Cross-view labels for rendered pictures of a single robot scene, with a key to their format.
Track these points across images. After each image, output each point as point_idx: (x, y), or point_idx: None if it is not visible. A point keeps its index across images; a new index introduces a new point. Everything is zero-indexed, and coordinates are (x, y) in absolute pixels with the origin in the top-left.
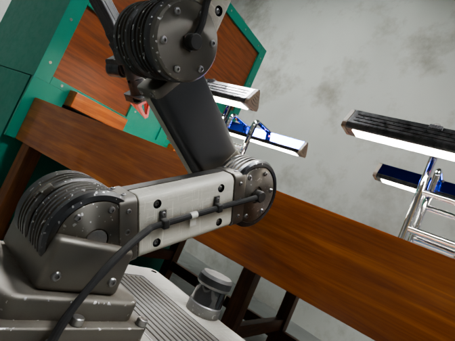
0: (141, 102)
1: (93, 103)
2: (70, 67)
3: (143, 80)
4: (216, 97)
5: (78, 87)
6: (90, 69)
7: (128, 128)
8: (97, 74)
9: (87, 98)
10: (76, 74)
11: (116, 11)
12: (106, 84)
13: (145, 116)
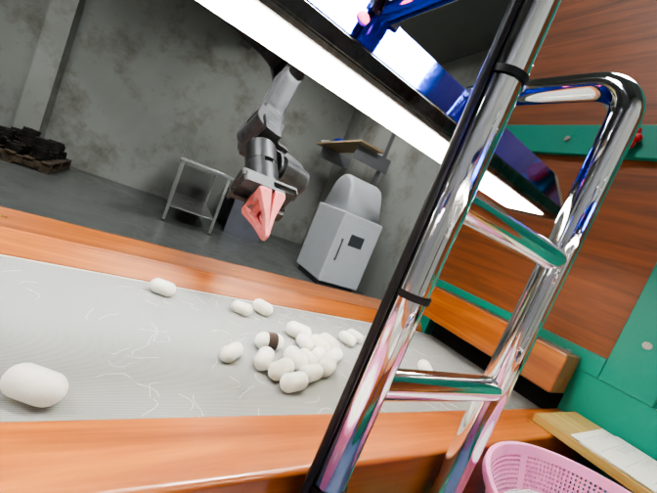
0: (245, 202)
1: (458, 305)
2: (451, 252)
3: (250, 162)
4: (265, 46)
5: (465, 285)
6: (487, 246)
7: (623, 404)
8: (504, 254)
9: (447, 293)
10: (459, 262)
11: (264, 100)
12: (530, 271)
13: (260, 235)
